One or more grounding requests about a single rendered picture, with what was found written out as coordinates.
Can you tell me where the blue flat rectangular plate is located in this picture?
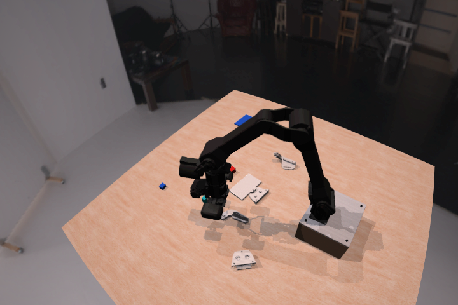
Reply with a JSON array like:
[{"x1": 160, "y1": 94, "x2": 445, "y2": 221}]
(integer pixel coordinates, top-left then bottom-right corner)
[{"x1": 234, "y1": 115, "x2": 252, "y2": 126}]

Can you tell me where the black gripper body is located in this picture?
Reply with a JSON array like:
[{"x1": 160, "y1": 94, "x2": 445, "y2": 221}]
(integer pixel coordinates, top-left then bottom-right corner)
[{"x1": 201, "y1": 171, "x2": 233, "y2": 220}]

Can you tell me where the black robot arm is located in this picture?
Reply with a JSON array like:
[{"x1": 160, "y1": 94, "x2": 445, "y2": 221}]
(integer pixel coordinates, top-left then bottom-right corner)
[{"x1": 179, "y1": 107, "x2": 336, "y2": 225}]

